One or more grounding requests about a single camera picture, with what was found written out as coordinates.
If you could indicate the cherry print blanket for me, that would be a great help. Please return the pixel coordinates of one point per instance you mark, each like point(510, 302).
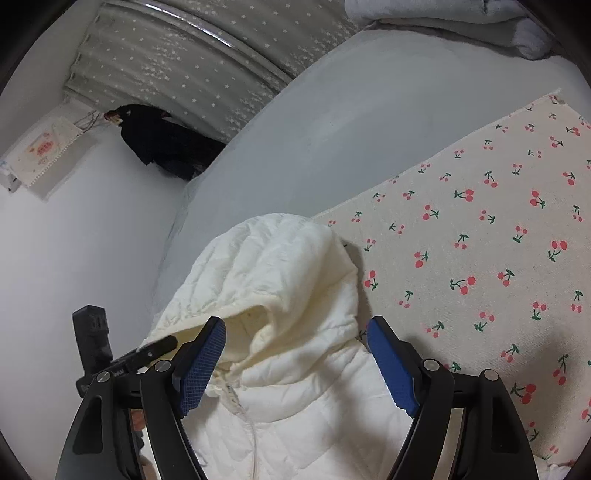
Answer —
point(475, 230)

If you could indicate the grey star print curtain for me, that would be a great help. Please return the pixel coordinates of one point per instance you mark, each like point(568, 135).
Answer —
point(184, 60)

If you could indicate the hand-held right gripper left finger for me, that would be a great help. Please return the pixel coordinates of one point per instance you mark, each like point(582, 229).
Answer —
point(198, 364)

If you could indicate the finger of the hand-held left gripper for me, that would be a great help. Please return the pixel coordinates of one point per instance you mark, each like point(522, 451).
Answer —
point(150, 348)

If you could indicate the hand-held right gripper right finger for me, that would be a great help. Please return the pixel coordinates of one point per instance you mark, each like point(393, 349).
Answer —
point(392, 364)

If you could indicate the white hooded puffer jacket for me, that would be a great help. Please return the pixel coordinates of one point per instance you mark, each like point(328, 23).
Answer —
point(286, 323)

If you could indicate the grey pillow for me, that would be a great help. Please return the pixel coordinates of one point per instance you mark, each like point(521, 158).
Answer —
point(461, 18)

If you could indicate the grey bed sheet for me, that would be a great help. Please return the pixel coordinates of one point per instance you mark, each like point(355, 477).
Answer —
point(332, 129)

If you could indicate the black hanging garment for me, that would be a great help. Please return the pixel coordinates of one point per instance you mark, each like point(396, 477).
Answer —
point(157, 138)

